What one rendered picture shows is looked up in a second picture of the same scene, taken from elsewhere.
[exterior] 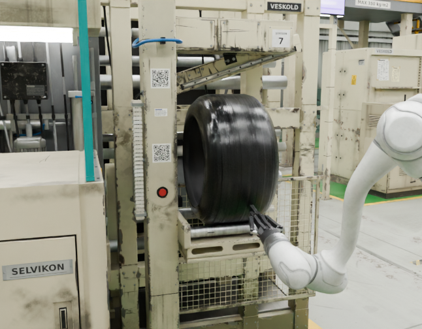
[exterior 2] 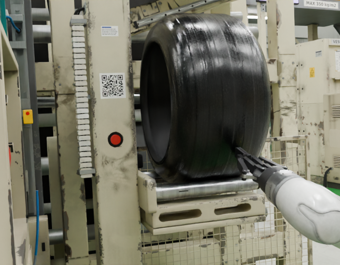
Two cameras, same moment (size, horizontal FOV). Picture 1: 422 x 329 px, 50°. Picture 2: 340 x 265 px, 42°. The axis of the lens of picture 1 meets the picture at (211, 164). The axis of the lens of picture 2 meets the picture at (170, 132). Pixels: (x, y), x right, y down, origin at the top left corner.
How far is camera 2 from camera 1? 0.58 m
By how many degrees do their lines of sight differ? 7
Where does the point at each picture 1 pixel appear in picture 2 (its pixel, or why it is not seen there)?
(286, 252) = (306, 190)
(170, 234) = (128, 198)
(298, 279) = (332, 226)
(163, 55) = not seen: outside the picture
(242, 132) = (220, 46)
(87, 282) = not seen: outside the picture
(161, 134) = (110, 61)
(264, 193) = (255, 130)
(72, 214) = not seen: outside the picture
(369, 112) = (331, 103)
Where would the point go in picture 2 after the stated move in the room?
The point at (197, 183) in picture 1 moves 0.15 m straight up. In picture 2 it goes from (160, 141) to (158, 101)
